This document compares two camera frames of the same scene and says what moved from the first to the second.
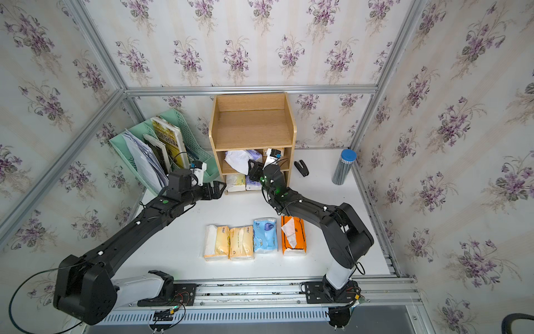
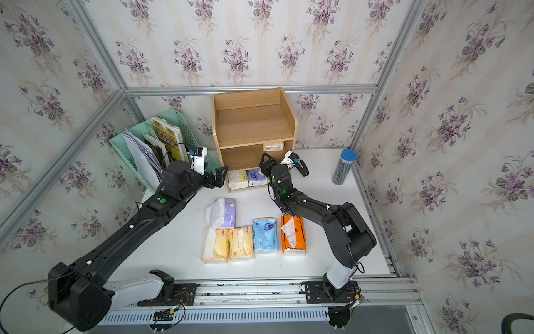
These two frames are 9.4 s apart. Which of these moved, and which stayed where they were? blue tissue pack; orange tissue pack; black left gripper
Moved: black left gripper
Stayed: blue tissue pack; orange tissue pack
